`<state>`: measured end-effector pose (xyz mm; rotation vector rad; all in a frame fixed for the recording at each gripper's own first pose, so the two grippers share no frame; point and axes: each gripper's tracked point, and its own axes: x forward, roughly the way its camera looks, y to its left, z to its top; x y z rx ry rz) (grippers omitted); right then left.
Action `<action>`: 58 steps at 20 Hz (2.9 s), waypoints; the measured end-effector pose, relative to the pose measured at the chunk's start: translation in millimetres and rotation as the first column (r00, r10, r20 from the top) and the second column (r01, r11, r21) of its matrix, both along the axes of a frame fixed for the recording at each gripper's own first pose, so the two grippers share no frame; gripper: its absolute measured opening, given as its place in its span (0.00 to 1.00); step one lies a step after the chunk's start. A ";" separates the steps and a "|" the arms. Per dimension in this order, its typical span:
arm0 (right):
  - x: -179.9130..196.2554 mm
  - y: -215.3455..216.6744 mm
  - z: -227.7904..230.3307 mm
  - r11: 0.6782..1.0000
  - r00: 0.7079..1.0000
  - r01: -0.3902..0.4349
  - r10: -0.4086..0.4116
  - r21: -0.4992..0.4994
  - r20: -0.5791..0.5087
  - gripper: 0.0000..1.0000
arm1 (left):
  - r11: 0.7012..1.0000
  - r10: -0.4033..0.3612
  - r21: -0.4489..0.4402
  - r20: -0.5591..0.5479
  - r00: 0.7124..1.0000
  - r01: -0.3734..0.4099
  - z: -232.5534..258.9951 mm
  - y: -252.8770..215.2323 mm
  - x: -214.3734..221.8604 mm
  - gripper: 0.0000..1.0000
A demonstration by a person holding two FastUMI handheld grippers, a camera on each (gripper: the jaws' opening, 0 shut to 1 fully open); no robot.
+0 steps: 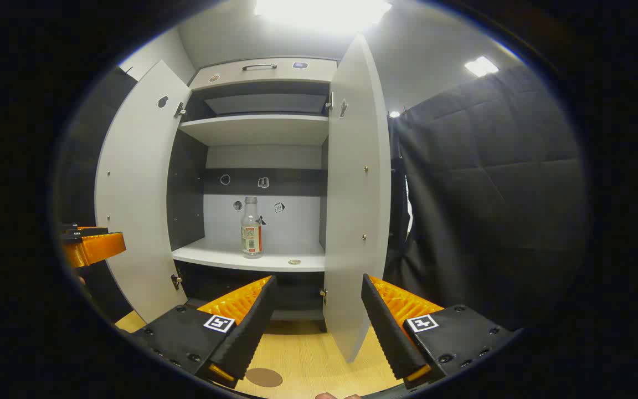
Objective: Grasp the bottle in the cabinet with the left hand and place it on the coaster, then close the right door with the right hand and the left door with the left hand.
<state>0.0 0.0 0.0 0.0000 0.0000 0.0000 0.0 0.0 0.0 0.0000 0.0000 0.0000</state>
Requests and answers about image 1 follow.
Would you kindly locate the white cabinet shelf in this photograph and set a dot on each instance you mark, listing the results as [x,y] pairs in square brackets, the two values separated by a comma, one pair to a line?
[219,255]
[252,130]

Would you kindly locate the brown round coaster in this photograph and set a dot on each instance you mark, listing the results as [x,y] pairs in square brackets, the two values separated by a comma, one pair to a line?
[263,377]

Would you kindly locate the large ceiling light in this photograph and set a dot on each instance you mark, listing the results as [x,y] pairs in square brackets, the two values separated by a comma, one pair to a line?
[319,14]

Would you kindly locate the black backdrop cloth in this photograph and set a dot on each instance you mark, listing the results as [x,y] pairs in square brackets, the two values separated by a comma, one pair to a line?
[490,194]

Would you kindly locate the white cabinet drawer front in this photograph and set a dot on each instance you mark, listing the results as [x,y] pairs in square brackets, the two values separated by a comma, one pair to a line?
[313,75]

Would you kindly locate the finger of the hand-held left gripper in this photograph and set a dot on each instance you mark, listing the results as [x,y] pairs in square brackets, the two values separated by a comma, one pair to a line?
[89,231]
[94,249]

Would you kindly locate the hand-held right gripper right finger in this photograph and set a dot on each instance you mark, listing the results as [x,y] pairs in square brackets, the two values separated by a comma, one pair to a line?
[388,327]

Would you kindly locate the white cabinet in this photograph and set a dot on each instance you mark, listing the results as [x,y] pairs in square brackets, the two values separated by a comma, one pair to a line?
[263,221]

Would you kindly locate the clear bottle with red label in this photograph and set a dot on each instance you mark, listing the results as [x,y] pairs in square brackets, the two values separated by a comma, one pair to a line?
[251,233]

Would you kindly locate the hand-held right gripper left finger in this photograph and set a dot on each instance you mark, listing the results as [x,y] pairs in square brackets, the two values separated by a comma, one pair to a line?
[252,327]

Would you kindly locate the white cabinet door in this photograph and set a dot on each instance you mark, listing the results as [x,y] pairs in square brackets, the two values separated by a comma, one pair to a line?
[142,194]
[355,194]

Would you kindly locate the rectangular ceiling light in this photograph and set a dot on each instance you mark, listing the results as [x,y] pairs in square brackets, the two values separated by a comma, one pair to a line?
[482,66]

